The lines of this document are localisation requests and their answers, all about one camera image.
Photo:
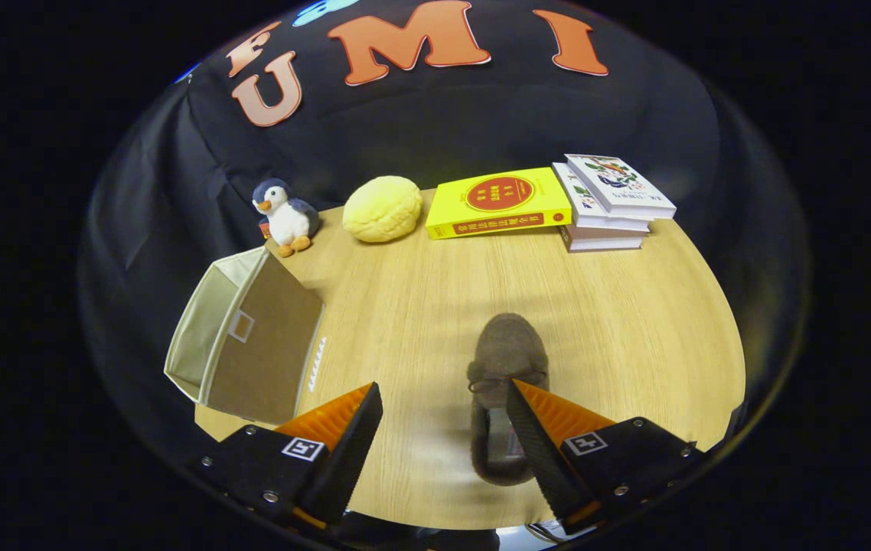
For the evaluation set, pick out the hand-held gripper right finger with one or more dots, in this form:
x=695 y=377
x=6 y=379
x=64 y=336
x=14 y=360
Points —
x=539 y=451

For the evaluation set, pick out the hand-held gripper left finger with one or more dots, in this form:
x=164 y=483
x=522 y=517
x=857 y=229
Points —
x=351 y=459

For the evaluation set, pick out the brown fuzzy slipper shoe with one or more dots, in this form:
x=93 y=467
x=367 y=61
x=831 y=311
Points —
x=508 y=344

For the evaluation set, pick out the beige fabric storage box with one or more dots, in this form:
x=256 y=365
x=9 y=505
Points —
x=267 y=360

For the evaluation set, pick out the small white beaded strip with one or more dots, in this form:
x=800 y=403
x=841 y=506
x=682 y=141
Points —
x=317 y=364

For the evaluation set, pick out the brown-spined paperback book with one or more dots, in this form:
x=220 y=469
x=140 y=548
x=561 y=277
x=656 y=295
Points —
x=604 y=239

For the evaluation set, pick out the white paperback book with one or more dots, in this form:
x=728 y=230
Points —
x=592 y=210

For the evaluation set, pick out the penguin plush toy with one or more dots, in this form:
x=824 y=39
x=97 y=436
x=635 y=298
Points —
x=286 y=218

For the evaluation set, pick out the yellow bread-shaped plush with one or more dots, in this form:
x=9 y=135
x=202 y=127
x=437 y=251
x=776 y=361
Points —
x=382 y=208

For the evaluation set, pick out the yellow book with red circle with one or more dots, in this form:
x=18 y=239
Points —
x=497 y=200

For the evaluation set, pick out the white book with floral cover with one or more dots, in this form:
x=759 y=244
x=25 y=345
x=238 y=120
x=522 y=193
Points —
x=619 y=184

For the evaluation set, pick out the black backdrop cloth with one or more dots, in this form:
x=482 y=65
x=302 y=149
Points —
x=420 y=122

